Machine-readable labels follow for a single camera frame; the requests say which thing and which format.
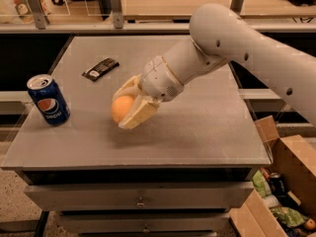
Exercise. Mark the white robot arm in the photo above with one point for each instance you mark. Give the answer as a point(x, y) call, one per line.
point(217, 37)

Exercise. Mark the dark can in box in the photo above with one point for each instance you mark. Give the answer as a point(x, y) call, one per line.
point(277, 184)

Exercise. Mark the grey drawer cabinet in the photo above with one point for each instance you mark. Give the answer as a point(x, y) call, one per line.
point(192, 162)

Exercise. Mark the upper drawer knob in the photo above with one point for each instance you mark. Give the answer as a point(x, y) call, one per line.
point(140, 203)

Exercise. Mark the cardboard box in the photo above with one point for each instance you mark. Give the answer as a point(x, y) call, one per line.
point(295, 159)

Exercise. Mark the white plastic bag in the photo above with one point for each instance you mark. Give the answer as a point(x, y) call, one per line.
point(19, 11)

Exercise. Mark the green snack bag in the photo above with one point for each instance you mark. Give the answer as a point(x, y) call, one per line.
point(288, 216)

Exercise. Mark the drawer knob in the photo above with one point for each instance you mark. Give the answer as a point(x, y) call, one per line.
point(145, 228)
point(140, 203)

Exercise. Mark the metal bracket middle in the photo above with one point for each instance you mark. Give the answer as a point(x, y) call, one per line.
point(118, 20)

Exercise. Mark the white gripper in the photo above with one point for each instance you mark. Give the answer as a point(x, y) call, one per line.
point(159, 78)

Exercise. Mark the metal bracket left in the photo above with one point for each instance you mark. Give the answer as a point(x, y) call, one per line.
point(40, 19)

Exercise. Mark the blue Pepsi can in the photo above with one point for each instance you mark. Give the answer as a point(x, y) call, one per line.
point(48, 98)

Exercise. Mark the black snack bar wrapper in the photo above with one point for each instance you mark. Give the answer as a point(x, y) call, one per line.
point(100, 69)

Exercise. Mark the light green packet in box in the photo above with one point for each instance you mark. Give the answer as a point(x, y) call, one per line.
point(261, 185)

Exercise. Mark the lower drawer knob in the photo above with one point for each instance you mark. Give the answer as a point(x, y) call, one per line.
point(145, 228)

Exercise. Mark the small orange fruit in box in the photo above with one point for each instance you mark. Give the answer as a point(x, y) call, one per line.
point(310, 224)

